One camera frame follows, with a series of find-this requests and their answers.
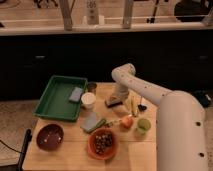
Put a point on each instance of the green plastic tray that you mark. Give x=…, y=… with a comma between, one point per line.
x=55, y=103

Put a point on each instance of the green cup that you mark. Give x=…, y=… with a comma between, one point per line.
x=143, y=125

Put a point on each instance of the orange carrot toy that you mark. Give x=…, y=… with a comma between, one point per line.
x=126, y=122

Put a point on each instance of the small fork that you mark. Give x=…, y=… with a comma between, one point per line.
x=112, y=123

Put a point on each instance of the black and white spoon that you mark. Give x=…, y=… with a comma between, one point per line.
x=141, y=106

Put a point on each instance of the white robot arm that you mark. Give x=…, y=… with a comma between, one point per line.
x=180, y=133

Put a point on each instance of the white cup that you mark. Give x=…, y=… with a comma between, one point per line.
x=88, y=100

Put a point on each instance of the green cucumber toy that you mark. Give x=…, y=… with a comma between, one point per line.
x=98, y=125

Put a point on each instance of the dark metal cup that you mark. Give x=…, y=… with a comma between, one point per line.
x=91, y=87

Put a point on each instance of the black and tan eraser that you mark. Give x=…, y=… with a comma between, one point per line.
x=113, y=103

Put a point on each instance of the purple bowl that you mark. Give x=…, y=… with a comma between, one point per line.
x=50, y=137

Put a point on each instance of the orange bowl with nuts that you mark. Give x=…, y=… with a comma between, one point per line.
x=102, y=144

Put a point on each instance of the white remote device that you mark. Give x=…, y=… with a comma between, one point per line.
x=92, y=12

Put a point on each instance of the black pole left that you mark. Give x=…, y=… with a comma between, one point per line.
x=27, y=140

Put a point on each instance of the grey sponge in tray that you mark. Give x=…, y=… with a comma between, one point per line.
x=75, y=95

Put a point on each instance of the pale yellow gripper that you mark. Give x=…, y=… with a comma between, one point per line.
x=119, y=94

